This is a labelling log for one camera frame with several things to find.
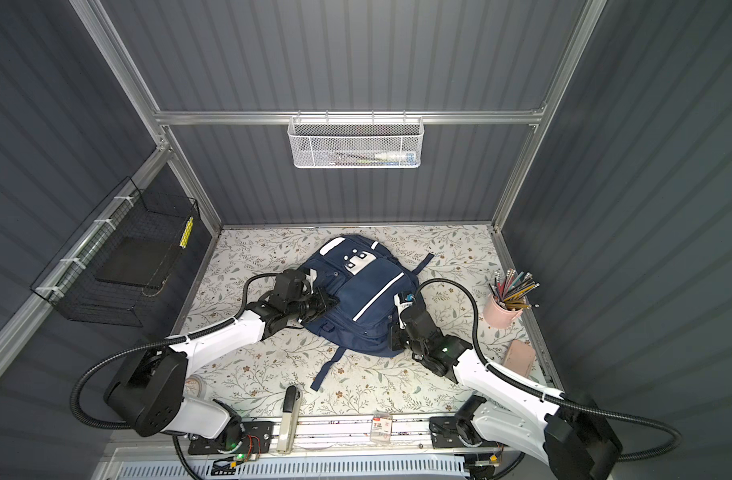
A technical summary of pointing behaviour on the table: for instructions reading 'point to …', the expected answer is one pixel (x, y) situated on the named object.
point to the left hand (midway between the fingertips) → (341, 298)
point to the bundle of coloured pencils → (512, 293)
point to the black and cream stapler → (290, 407)
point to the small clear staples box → (381, 428)
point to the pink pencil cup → (496, 315)
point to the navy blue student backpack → (366, 277)
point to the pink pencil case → (520, 358)
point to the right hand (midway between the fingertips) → (391, 328)
